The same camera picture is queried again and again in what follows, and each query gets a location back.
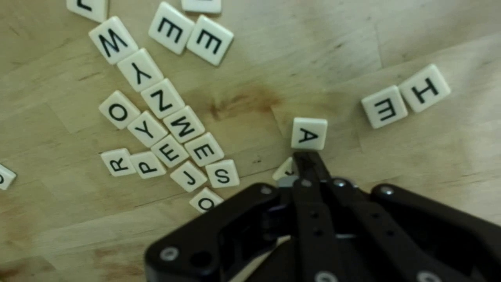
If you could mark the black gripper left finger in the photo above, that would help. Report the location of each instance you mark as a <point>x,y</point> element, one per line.
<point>313,224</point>

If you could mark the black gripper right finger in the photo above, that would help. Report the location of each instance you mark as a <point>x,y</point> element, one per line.
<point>416,244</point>

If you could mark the cream tile letter A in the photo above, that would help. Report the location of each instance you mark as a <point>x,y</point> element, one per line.
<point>308,133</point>

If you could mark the cream tile letter H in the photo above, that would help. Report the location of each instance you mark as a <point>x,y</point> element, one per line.
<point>424,88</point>

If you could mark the cream tile letter S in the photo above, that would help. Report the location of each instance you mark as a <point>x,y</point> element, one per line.
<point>222,174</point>

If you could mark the cream tile letter O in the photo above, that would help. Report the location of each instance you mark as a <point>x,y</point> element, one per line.
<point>119,110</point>
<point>203,199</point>

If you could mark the cream tile letter J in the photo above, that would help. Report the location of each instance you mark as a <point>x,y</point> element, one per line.
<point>188,175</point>

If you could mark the cream tile letter W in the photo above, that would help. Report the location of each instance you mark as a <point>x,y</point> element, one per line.
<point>183,124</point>

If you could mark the cream tile letter P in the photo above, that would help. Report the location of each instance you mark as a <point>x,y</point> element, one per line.
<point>147,164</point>

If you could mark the cream tile letter Y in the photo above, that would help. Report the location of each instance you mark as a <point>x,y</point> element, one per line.
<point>147,128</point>
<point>139,70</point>

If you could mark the cream tile letter N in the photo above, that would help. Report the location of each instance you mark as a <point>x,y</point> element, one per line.
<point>161,99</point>

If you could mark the cream tile letter R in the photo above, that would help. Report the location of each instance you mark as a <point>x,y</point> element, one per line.
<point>117,161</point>

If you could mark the cream letter tile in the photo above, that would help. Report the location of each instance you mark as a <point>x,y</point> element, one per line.
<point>87,6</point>
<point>200,3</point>
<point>3,175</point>

